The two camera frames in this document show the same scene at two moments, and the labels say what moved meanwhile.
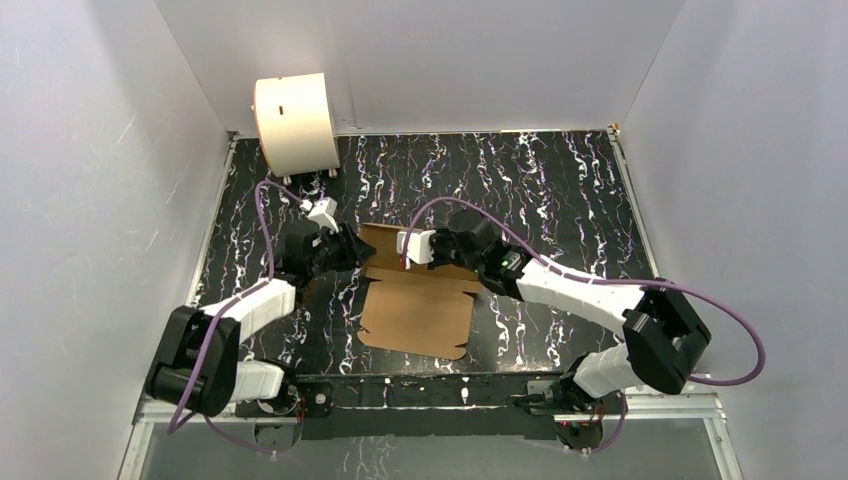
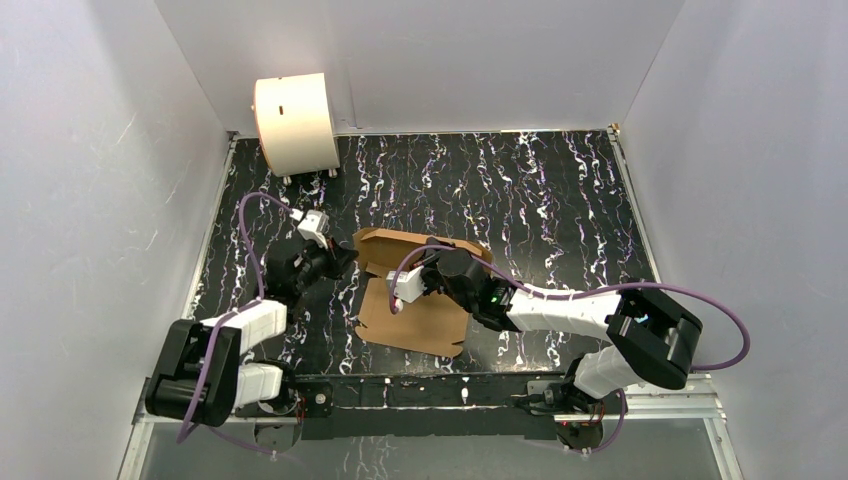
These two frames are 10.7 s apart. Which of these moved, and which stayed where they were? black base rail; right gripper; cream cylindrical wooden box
Moved: right gripper
Stayed: black base rail; cream cylindrical wooden box
